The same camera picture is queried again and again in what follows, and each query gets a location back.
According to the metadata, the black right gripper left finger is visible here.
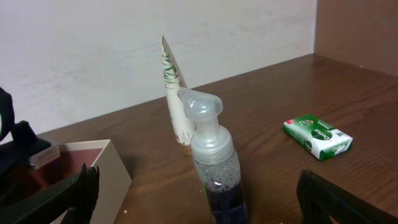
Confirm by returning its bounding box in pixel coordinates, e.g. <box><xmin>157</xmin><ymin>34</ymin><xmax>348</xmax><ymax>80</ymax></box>
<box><xmin>1</xmin><ymin>165</ymin><xmax>100</xmax><ymax>224</ymax></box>

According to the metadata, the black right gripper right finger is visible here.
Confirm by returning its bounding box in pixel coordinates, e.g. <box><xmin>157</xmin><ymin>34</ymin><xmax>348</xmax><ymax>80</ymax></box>
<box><xmin>296</xmin><ymin>170</ymin><xmax>397</xmax><ymax>224</ymax></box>

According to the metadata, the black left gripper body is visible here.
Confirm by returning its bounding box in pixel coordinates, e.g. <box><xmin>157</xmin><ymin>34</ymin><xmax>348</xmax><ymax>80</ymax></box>
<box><xmin>1</xmin><ymin>121</ymin><xmax>51</xmax><ymax>176</ymax></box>

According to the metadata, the white box pink interior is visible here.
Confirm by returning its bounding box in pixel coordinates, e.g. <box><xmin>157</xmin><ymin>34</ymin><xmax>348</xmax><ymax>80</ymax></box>
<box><xmin>7</xmin><ymin>140</ymin><xmax>132</xmax><ymax>224</ymax></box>

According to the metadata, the green Dettol soap box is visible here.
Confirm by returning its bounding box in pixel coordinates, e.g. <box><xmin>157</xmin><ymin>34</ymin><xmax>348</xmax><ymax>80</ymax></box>
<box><xmin>284</xmin><ymin>114</ymin><xmax>353</xmax><ymax>161</ymax></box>

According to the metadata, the clear foam pump bottle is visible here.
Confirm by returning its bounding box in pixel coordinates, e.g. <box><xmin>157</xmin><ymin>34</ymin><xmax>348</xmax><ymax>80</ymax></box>
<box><xmin>177</xmin><ymin>89</ymin><xmax>249</xmax><ymax>224</ymax></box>

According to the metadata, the cream leaf-print lotion tube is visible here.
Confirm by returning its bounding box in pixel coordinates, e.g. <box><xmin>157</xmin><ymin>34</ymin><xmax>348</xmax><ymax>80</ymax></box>
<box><xmin>161</xmin><ymin>36</ymin><xmax>195</xmax><ymax>156</ymax></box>

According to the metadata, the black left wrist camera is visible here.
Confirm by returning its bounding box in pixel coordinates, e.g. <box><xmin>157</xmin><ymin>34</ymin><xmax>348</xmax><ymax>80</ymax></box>
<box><xmin>29</xmin><ymin>144</ymin><xmax>60</xmax><ymax>169</ymax></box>

